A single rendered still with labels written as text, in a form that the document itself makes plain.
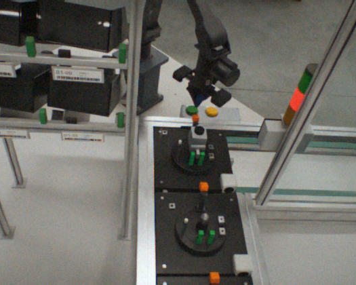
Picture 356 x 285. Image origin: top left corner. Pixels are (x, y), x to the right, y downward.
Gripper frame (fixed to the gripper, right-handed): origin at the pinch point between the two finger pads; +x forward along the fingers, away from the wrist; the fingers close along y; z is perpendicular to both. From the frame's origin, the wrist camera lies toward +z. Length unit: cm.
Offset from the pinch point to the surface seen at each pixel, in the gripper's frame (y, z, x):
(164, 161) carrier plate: -3.3, -17.8, 12.7
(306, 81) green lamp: -29.6, -8.6, -29.8
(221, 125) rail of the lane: -6.2, 8.7, 13.4
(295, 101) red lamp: -29.4, -8.5, -23.7
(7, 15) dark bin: 11, -51, -41
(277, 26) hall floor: 75, 251, 107
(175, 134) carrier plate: 1.7, -6.7, 12.6
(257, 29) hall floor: 85, 230, 107
